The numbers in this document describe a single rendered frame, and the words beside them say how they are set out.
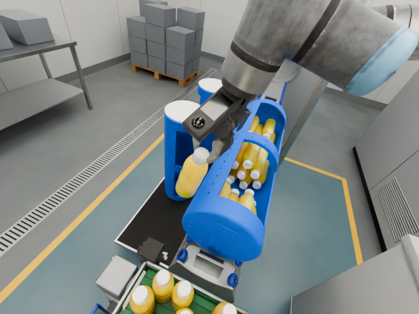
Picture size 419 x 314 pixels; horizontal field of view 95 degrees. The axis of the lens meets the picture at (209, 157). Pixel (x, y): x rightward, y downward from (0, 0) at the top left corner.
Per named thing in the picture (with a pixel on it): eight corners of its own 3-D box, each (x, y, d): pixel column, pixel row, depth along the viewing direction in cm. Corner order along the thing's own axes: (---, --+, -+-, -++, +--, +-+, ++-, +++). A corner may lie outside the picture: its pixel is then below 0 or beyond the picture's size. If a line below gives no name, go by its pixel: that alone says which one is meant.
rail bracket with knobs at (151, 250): (169, 256, 77) (169, 246, 70) (159, 275, 72) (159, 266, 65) (148, 245, 79) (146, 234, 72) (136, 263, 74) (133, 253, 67)
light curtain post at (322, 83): (269, 181, 238) (367, 12, 122) (269, 184, 234) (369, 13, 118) (264, 179, 239) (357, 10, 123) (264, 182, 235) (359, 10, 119)
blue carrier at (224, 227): (272, 144, 136) (295, 109, 116) (241, 270, 74) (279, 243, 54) (235, 126, 139) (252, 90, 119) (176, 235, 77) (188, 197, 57)
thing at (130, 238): (229, 159, 256) (232, 150, 246) (173, 277, 150) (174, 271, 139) (193, 145, 265) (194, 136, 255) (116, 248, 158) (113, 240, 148)
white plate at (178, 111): (155, 110, 126) (155, 111, 126) (190, 127, 118) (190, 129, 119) (181, 96, 144) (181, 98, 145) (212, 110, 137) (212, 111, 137)
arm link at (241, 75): (265, 76, 28) (216, 43, 31) (249, 103, 32) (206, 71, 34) (285, 68, 35) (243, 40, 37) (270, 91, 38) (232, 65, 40)
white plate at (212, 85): (225, 79, 181) (225, 80, 182) (196, 76, 174) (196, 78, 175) (234, 93, 162) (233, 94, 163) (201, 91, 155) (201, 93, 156)
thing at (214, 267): (219, 271, 73) (226, 260, 65) (217, 278, 71) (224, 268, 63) (195, 260, 75) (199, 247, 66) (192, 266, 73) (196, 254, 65)
